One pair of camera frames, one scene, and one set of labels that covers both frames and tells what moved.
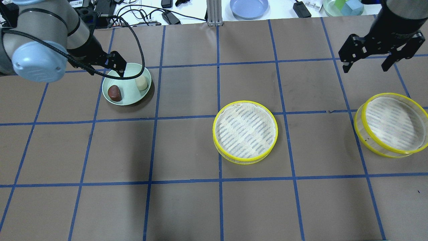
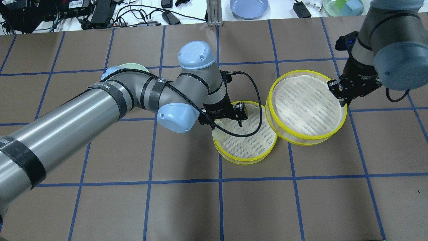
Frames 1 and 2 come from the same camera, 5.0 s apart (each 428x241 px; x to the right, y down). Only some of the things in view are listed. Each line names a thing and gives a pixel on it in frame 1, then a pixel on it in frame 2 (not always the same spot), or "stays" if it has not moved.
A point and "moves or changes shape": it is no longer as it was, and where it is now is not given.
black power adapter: (301, 10) stays
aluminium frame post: (214, 11) stays
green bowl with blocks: (343, 8) stays
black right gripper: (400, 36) -> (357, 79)
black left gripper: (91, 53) -> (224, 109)
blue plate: (248, 9) stays
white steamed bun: (141, 82) moves or changes shape
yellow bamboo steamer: (244, 132) stays
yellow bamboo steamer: (392, 125) -> (301, 109)
